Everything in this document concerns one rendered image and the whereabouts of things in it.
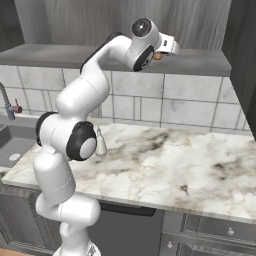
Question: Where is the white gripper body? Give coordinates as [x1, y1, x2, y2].
[167, 34, 181, 56]

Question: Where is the dark tall cabinet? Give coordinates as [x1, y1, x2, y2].
[222, 0, 256, 141]

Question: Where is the white soap dispenser bottle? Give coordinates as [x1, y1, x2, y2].
[95, 125, 109, 158]

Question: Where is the grey metal tap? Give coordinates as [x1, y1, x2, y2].
[0, 81, 16, 121]

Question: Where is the grey sink basin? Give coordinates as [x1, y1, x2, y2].
[0, 122, 38, 170]

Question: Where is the grey drawer front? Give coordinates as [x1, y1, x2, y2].
[183, 213, 256, 245]

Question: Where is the dark grey dishwasher front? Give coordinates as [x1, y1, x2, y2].
[87, 201, 165, 256]

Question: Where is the grey base cupboard door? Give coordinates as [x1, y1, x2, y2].
[0, 183, 64, 256]
[159, 231, 256, 256]

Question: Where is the grey wood wall cabinet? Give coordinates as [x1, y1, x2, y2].
[0, 0, 233, 78]

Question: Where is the small red tap handle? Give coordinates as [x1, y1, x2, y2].
[13, 98, 23, 114]

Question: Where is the black dishwasher handle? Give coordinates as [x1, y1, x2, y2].
[99, 201, 157, 217]

